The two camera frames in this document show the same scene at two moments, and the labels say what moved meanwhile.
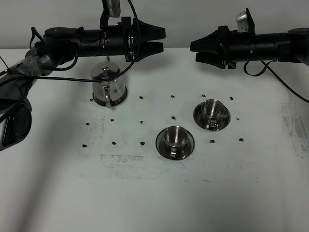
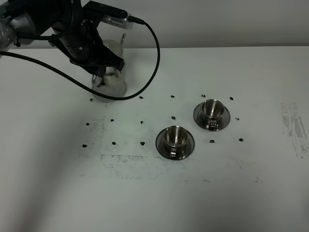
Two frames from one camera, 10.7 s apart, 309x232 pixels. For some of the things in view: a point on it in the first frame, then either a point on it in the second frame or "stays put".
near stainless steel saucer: (182, 152) stays put
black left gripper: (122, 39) -> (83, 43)
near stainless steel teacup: (176, 136) stays put
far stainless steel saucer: (204, 123) stays put
